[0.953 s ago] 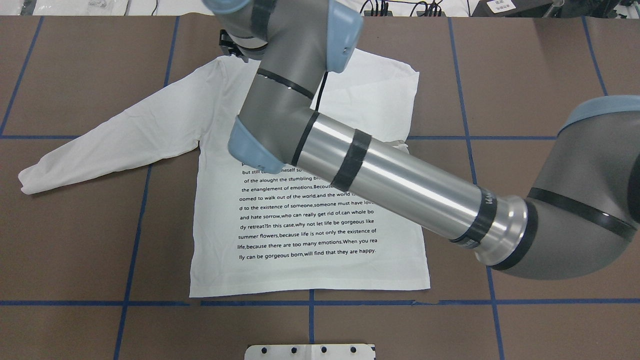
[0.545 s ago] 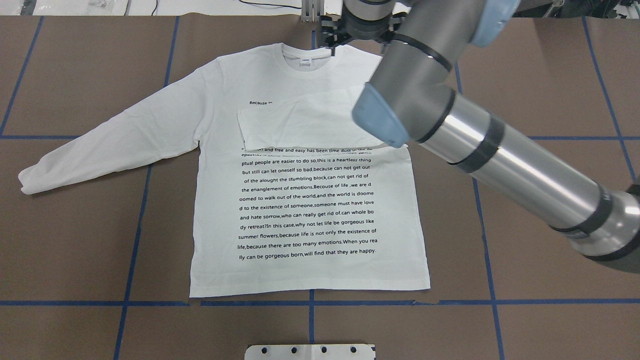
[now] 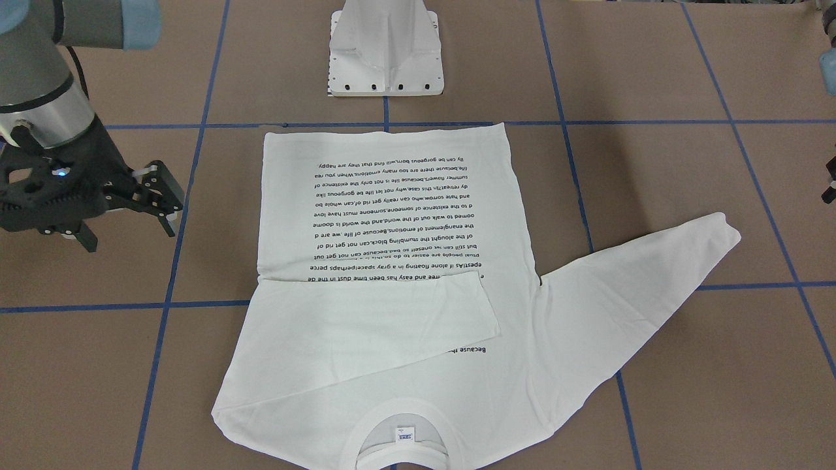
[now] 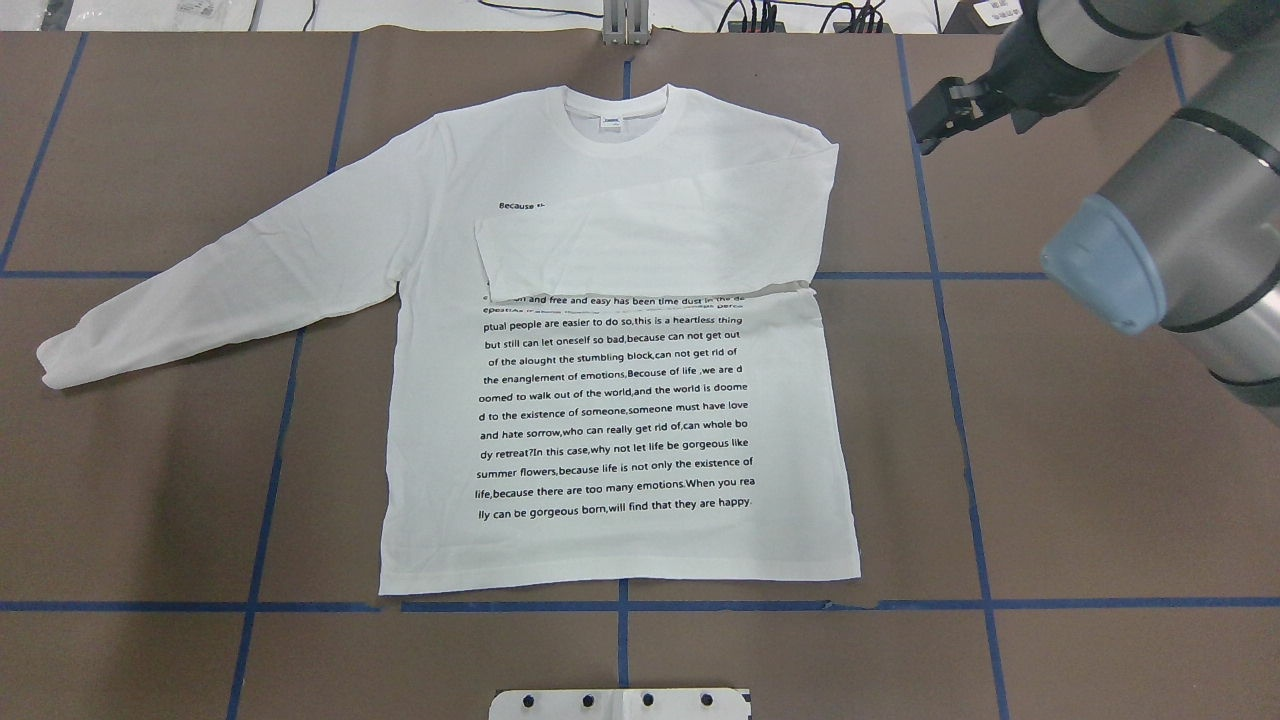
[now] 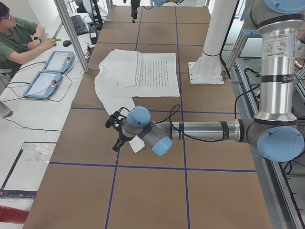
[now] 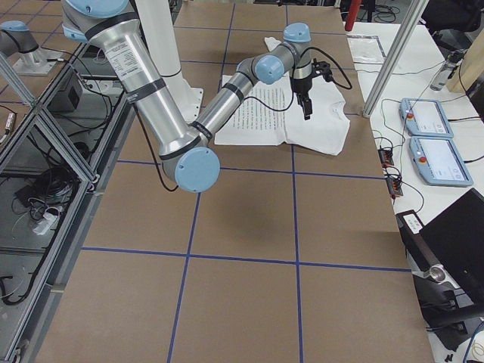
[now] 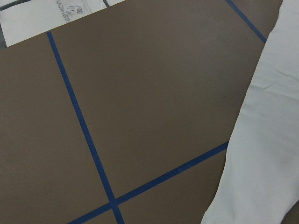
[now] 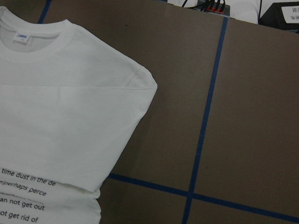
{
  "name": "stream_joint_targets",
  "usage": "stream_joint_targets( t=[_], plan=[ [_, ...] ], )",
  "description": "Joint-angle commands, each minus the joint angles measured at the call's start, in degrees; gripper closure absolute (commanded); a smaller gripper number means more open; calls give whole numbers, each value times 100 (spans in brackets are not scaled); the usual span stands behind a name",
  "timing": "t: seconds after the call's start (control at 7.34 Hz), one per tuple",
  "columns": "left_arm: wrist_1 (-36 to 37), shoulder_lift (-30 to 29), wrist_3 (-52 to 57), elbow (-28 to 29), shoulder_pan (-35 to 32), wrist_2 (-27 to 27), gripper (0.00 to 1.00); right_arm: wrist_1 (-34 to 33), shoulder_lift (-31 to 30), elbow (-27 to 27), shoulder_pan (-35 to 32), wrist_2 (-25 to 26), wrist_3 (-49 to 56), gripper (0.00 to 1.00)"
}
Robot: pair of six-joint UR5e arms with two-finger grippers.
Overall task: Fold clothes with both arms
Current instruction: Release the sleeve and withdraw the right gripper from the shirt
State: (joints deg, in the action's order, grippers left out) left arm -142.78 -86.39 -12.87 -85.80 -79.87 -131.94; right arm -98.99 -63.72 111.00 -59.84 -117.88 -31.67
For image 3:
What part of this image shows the white camera mast pedestal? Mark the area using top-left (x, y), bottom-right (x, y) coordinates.
top-left (327, 1), bottom-right (445, 97)

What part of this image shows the white long-sleeve printed shirt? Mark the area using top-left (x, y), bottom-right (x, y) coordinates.
top-left (212, 124), bottom-right (741, 469)

